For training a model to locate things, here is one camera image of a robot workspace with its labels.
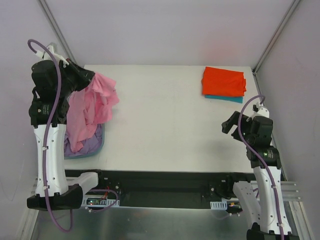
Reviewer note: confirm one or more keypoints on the pink t shirt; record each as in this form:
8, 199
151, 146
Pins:
89, 108

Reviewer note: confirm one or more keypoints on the right white cable duct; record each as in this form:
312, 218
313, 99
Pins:
219, 205

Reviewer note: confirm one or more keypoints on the white cable duct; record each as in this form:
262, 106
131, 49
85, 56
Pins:
99, 202
219, 205

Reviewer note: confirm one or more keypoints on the folded orange t shirt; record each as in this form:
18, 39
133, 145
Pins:
223, 82

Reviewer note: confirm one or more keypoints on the folded teal t shirt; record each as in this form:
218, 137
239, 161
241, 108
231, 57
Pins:
237, 99

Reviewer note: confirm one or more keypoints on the lavender t shirt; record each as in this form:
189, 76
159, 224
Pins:
85, 146

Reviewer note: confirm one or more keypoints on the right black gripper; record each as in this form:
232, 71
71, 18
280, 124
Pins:
233, 124

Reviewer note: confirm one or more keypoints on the right aluminium frame post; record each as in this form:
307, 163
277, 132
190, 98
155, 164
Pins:
276, 35

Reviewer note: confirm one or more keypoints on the aluminium frame post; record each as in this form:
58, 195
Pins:
56, 29
276, 35

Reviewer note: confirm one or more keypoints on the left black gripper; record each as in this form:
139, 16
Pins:
83, 77

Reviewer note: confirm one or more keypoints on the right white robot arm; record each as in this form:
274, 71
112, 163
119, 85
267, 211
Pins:
265, 210

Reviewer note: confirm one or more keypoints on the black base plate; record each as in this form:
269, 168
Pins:
174, 190

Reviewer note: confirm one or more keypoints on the teal plastic basket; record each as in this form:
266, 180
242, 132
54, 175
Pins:
101, 142

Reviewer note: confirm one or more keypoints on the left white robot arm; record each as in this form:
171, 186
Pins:
55, 79

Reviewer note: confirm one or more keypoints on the left white cable duct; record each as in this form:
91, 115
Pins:
99, 202

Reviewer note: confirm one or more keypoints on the left aluminium frame post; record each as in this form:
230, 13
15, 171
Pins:
56, 29

